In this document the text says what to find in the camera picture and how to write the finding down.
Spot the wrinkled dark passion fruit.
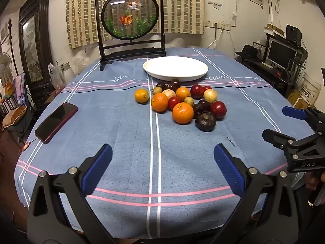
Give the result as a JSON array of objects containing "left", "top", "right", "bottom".
[{"left": 195, "top": 112, "right": 217, "bottom": 132}]

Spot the computer monitor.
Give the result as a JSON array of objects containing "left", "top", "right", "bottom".
[{"left": 266, "top": 38, "right": 297, "bottom": 69}]

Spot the large orange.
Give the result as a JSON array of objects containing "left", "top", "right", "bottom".
[{"left": 172, "top": 102, "right": 194, "bottom": 125}]

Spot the white round plate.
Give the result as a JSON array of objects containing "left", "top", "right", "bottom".
[{"left": 143, "top": 57, "right": 209, "bottom": 82}]

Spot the dark wooden desk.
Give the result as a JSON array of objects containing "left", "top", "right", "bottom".
[{"left": 236, "top": 56, "right": 296, "bottom": 96}]

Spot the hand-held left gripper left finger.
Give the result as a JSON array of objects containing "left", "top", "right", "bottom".
[{"left": 27, "top": 144, "right": 120, "bottom": 244}]

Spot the blue plaid tablecloth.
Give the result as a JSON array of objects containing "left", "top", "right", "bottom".
[{"left": 14, "top": 47, "right": 318, "bottom": 239}]

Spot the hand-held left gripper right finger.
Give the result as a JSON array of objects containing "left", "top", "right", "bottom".
[{"left": 211, "top": 144, "right": 299, "bottom": 244}]

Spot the pale yellow round fruit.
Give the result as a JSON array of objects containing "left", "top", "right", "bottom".
[{"left": 203, "top": 89, "right": 218, "bottom": 103}]

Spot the white jug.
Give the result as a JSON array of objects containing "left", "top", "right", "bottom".
[{"left": 60, "top": 62, "right": 76, "bottom": 84}]

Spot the black hat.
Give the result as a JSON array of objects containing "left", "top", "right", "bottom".
[{"left": 235, "top": 44, "right": 262, "bottom": 61}]

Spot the red phone charm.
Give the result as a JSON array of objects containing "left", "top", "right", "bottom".
[{"left": 18, "top": 138, "right": 38, "bottom": 155}]

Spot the black framed goldfish screen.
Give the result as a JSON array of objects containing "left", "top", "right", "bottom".
[{"left": 95, "top": 0, "right": 167, "bottom": 71}]

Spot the white plastic bucket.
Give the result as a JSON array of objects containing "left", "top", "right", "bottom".
[{"left": 301, "top": 74, "right": 322, "bottom": 105}]

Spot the small yellowish orange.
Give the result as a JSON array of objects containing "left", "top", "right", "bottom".
[{"left": 134, "top": 88, "right": 149, "bottom": 104}]

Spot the beige checked curtain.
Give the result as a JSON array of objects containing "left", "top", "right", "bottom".
[{"left": 65, "top": 0, "right": 205, "bottom": 49}]

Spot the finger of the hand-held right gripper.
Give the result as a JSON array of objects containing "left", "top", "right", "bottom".
[
  {"left": 283, "top": 106, "right": 325, "bottom": 133},
  {"left": 262, "top": 128, "right": 320, "bottom": 150}
]

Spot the dark red smartphone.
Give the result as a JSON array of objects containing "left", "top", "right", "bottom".
[{"left": 35, "top": 102, "right": 79, "bottom": 144}]

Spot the person's right hand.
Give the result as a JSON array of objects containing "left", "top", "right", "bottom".
[{"left": 305, "top": 171, "right": 325, "bottom": 191}]

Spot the black speaker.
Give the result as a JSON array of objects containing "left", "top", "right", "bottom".
[{"left": 286, "top": 25, "right": 302, "bottom": 41}]

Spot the brown cushion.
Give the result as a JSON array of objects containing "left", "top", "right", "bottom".
[{"left": 2, "top": 106, "right": 28, "bottom": 127}]

